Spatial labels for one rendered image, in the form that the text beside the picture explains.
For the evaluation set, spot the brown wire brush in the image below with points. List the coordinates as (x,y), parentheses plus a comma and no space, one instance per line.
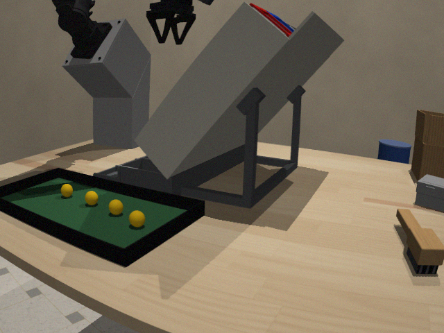
(425,250)

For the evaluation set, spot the brown cardboard box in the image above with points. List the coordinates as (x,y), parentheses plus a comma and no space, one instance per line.
(428,151)

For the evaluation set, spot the green tray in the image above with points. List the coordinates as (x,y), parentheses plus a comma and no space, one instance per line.
(37,201)

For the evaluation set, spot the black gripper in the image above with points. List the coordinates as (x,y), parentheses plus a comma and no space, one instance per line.
(168,9)

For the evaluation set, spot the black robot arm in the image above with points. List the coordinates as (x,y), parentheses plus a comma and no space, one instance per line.
(87,35)

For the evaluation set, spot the yellow marble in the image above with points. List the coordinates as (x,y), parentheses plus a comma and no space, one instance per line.
(116,207)
(66,190)
(91,198)
(137,218)

